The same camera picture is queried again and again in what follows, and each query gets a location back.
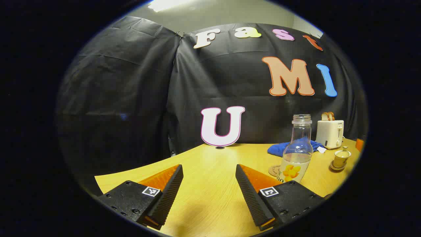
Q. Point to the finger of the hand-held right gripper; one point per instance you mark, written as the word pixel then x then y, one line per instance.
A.
pixel 359 144

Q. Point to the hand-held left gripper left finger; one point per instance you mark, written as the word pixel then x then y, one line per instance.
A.
pixel 167 197

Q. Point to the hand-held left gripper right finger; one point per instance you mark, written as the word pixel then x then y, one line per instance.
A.
pixel 251 197

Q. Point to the cream ceramic teacup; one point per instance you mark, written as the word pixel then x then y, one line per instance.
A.
pixel 340 162

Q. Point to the round cork coaster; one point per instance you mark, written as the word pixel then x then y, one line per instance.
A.
pixel 273 171

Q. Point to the clear glass water bottle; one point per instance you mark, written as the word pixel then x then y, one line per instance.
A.
pixel 297 154

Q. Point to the white toaster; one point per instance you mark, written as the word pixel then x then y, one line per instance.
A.
pixel 329 133

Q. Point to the cream ceramic saucer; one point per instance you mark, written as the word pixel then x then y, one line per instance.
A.
pixel 333 166

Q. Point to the toast bread slice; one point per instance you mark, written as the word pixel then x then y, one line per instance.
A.
pixel 325 116
pixel 332 115

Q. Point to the blue towel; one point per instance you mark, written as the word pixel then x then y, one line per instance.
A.
pixel 276 149

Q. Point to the black backdrop cloth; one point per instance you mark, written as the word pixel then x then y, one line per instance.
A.
pixel 131 98

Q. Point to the metal binder clip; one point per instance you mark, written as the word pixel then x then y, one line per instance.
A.
pixel 180 34

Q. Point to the ceiling light panel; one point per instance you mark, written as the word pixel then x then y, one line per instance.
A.
pixel 164 4

